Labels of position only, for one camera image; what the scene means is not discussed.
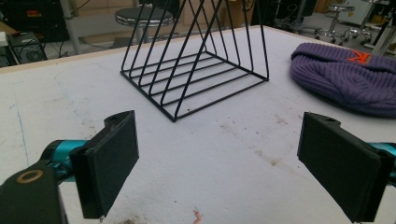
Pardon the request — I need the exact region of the grey metal stand pole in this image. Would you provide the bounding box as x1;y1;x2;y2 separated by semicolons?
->
60;0;82;56

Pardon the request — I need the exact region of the black equipment case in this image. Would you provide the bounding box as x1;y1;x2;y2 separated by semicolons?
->
7;31;49;65

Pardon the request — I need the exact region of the chrome swivel stool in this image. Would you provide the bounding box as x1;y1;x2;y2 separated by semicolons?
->
313;3;356;45

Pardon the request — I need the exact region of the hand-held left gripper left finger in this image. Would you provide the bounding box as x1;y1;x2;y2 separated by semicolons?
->
41;109;140;220

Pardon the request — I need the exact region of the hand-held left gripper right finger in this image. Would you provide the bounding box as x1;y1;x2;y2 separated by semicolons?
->
296;111;396;224

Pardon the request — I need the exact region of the black wire rack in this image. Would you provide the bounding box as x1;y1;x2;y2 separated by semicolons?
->
120;0;270;123

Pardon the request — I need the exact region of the purple knit beanie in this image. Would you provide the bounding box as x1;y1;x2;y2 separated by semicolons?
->
290;42;396;119

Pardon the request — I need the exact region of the round black stool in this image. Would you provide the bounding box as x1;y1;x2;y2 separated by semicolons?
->
114;7;175;45

